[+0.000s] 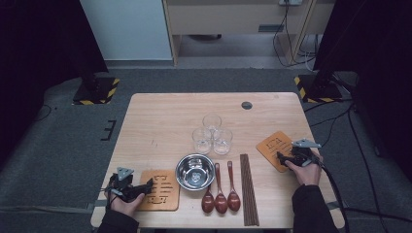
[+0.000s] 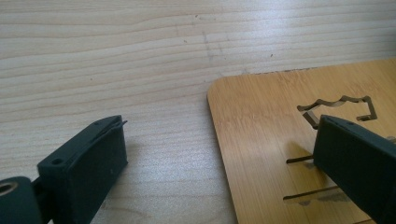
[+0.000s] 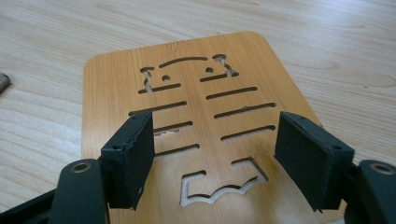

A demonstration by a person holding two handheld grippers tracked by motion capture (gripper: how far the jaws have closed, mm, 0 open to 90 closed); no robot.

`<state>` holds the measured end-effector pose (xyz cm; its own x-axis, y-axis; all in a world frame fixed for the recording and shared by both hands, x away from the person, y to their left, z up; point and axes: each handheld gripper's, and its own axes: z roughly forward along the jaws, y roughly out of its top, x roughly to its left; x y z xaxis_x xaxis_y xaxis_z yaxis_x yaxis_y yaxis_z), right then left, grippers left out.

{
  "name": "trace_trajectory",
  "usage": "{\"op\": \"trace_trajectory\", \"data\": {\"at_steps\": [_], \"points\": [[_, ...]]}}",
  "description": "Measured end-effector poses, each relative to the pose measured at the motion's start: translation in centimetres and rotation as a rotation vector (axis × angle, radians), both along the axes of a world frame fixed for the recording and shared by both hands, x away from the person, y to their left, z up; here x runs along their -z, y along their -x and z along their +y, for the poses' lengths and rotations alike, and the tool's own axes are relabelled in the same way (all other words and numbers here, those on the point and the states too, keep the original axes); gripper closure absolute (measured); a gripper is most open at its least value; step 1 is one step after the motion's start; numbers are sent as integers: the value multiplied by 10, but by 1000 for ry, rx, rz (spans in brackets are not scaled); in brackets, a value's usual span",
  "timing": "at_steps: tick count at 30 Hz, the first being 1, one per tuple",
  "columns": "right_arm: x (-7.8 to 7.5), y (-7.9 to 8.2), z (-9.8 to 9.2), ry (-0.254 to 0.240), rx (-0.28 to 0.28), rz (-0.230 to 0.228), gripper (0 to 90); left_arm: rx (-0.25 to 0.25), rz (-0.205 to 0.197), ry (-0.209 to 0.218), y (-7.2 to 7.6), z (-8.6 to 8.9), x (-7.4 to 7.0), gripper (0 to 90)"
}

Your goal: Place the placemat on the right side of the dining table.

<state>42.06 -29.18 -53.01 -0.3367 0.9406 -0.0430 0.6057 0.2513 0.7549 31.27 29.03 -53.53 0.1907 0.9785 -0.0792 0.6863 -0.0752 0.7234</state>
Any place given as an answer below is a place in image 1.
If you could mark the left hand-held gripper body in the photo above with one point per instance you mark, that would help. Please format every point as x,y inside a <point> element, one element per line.
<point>120,186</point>

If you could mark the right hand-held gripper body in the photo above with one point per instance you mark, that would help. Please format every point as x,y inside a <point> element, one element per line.
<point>304,155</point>

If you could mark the square wooden trivet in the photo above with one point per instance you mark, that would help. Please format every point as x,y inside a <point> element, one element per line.
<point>270,145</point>
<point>165,194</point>

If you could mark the stainless steel bowl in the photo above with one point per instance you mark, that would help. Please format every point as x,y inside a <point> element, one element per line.
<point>195,173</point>

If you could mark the dark red wooden spoon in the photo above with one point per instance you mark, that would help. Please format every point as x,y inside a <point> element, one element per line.
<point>221,202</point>
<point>233,200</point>
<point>208,203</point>

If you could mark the person's left hand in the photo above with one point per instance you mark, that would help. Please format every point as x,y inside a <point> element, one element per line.
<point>126,207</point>

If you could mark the person's right hand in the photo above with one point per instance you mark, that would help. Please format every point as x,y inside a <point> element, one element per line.
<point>307,174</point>

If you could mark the grey floor strip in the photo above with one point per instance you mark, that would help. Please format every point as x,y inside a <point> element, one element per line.
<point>333,205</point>
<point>97,204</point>

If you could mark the bundle of dark wooden chopsticks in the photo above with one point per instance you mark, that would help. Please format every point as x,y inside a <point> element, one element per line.
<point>248,191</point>

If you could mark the clear drinking glass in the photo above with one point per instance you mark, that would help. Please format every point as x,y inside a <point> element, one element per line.
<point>212,122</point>
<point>222,141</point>
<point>201,140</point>

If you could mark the grey round table grommet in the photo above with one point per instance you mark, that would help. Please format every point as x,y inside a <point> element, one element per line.
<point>247,105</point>

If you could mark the black stand base striped edge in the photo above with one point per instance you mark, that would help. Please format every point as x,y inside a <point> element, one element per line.
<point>97,92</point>
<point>319,90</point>

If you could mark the black curtain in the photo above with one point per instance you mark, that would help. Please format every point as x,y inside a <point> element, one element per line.
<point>32,48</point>
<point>382,64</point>

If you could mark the dark object under desk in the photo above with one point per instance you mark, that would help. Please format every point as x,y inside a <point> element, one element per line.
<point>205,37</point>

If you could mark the beige wooden desk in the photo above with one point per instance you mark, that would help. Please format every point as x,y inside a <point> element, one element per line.
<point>226,19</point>

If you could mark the white power strip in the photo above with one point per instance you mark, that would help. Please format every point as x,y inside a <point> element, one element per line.
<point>290,2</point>

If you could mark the white cabinet panel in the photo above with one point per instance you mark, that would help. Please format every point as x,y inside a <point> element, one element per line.
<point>129,29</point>

